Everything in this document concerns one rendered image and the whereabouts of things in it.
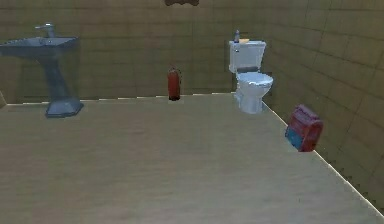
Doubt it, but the red and blue folded clothing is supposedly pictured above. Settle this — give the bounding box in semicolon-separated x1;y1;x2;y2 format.
284;103;324;153

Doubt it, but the red fire extinguisher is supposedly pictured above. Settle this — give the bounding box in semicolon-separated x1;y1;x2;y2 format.
166;65;183;102

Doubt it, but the white toilet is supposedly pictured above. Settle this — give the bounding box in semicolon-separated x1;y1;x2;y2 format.
228;39;275;115

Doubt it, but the grey sink faucet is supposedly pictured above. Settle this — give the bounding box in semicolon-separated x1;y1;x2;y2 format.
34;22;56;39

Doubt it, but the brown wall fixture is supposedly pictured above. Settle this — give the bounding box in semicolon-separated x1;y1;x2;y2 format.
164;0;200;7

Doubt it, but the grey pedestal sink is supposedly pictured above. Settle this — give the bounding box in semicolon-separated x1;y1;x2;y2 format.
0;36;85;119

